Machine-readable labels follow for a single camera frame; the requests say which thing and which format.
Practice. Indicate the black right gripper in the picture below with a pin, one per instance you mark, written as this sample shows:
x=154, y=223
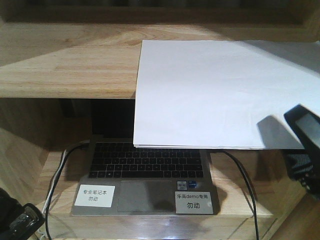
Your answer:
x=306, y=126

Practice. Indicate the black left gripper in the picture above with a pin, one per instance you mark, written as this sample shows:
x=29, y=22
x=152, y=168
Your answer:
x=18, y=222

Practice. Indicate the white paper stack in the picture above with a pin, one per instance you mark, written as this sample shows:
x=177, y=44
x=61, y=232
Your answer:
x=223, y=94

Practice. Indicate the left white laptop sticker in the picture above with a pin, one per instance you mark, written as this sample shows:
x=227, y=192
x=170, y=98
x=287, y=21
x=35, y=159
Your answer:
x=95, y=196

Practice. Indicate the white laptop sticker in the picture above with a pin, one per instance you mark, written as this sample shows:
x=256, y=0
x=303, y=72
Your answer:
x=193, y=203
x=95, y=196

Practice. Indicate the silver open laptop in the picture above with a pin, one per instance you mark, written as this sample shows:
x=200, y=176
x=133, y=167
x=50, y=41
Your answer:
x=145, y=179

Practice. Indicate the right white laptop sticker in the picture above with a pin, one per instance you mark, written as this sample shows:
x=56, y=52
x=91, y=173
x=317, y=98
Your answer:
x=193, y=203

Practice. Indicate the light wooden shelf unit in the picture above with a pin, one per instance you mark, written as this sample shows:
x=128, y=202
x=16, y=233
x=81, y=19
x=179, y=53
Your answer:
x=54, y=52

